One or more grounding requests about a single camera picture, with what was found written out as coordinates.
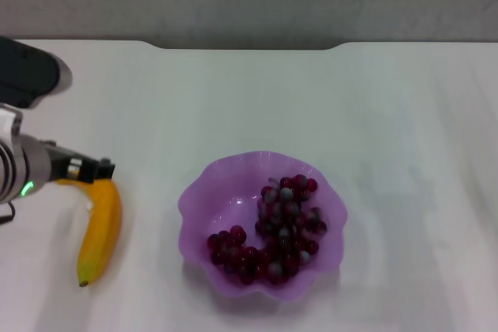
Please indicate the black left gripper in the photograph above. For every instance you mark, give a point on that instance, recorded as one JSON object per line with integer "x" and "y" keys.
{"x": 62, "y": 159}

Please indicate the dark red grape bunch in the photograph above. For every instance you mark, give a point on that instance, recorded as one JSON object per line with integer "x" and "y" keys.
{"x": 280, "y": 227}

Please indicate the purple wavy plastic bowl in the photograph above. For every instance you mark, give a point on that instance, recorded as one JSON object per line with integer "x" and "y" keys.
{"x": 233, "y": 176}

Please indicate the yellow banana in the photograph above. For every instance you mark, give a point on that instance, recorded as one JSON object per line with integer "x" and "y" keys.
{"x": 102, "y": 223}

